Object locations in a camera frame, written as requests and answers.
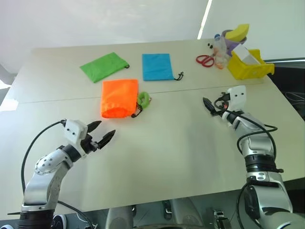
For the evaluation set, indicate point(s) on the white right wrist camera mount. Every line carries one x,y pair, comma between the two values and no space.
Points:
238,97

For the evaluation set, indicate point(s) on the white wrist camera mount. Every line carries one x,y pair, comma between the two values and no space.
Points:
238,97
74,130

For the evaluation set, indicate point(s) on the white light strip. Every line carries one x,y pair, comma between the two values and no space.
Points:
204,20

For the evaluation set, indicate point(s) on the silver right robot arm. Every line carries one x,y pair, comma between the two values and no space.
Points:
259,152

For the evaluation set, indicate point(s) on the silver robot torso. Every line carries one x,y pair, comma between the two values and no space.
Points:
181,213

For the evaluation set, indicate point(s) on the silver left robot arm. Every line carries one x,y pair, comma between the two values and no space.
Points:
45,167

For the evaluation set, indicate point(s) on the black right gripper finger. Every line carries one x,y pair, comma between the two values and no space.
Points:
209,104
214,113

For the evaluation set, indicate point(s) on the clear plastic bottle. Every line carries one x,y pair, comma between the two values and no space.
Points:
220,47

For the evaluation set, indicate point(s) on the yellow plastic bin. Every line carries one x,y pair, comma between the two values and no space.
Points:
243,70

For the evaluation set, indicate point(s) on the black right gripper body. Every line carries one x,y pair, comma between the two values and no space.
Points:
222,103

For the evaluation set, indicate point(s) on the yellow sponge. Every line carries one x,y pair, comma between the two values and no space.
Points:
238,32

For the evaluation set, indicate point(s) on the purple plastic cup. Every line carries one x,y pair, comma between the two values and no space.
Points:
234,44

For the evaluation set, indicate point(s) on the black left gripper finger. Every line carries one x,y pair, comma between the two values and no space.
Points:
106,138
94,125

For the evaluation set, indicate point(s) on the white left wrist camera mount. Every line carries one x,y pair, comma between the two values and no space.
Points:
74,130

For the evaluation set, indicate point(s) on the white cardboard box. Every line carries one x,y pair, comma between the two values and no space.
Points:
246,56

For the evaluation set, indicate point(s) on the dark shoe white sole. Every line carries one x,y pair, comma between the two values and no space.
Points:
59,221

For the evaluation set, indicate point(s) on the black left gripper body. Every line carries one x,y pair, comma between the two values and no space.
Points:
88,144

